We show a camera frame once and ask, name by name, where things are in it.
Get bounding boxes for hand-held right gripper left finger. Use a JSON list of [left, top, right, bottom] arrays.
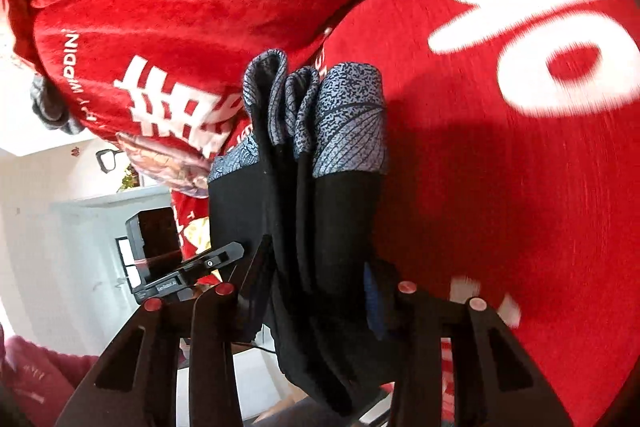
[[55, 237, 274, 427]]

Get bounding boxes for person's maroon clothing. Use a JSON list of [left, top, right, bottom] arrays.
[[0, 334, 99, 410]]

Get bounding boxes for grey knitted cloth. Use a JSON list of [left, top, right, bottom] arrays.
[[29, 74, 83, 136]]

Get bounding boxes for black hook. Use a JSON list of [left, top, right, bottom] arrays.
[[96, 149, 120, 173]]

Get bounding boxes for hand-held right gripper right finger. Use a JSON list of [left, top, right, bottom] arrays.
[[364, 261, 572, 427]]

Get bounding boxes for red printed bed cover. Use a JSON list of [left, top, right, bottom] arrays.
[[170, 0, 640, 427]]

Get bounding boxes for floral patterned cloth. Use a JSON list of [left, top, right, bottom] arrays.
[[116, 132, 213, 198]]

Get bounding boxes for black pants with grey waistband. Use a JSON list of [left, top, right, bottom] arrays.
[[207, 49, 401, 418]]

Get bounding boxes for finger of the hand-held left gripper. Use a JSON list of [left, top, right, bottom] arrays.
[[181, 241, 246, 281]]

